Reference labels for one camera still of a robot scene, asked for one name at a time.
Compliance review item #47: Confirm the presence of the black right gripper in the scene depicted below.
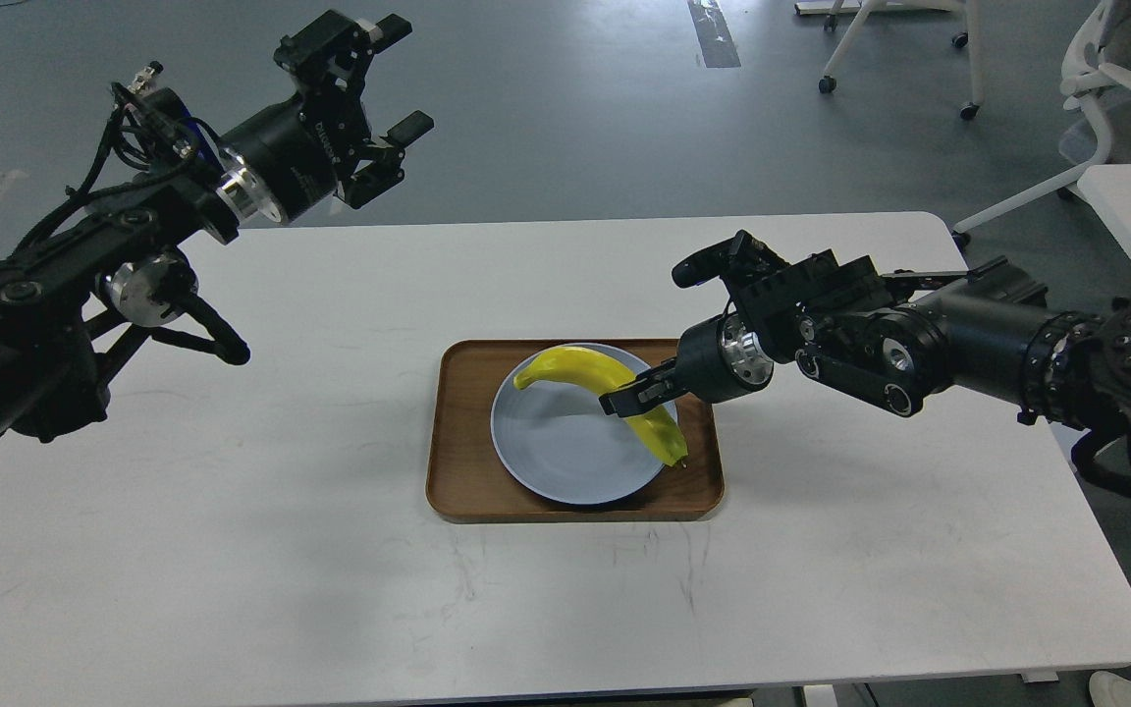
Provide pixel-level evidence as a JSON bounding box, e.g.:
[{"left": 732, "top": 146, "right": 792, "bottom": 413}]
[{"left": 601, "top": 316, "right": 774, "bottom": 419}]

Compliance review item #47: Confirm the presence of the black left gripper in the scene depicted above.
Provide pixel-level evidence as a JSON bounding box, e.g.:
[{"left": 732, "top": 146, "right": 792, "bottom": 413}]
[{"left": 219, "top": 10, "right": 435, "bottom": 225}]

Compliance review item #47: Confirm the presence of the yellow banana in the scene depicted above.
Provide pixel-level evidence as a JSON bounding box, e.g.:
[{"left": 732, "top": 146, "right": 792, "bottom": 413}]
[{"left": 512, "top": 345, "right": 688, "bottom": 466}]

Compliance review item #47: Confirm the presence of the light blue plate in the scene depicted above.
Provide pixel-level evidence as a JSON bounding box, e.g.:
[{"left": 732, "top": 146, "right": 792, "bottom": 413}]
[{"left": 490, "top": 342, "right": 687, "bottom": 505}]

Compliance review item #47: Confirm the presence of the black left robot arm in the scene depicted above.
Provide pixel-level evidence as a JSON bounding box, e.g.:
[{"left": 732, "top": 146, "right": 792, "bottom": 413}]
[{"left": 0, "top": 10, "right": 434, "bottom": 443}]

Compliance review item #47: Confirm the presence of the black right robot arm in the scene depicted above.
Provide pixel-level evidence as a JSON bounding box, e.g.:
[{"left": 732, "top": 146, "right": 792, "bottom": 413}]
[{"left": 601, "top": 230, "right": 1131, "bottom": 498}]

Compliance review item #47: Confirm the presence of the brown wooden tray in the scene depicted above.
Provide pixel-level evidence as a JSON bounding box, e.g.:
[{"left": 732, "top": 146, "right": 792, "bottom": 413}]
[{"left": 425, "top": 339, "right": 726, "bottom": 523}]

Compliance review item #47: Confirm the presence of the white rolling chair base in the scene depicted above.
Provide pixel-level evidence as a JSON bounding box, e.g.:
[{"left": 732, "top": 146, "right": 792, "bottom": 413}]
[{"left": 793, "top": 1, "right": 986, "bottom": 124}]

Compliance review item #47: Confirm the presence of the white office chair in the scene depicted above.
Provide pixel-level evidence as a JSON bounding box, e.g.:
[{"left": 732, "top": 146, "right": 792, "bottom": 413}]
[{"left": 951, "top": 1, "right": 1131, "bottom": 247}]

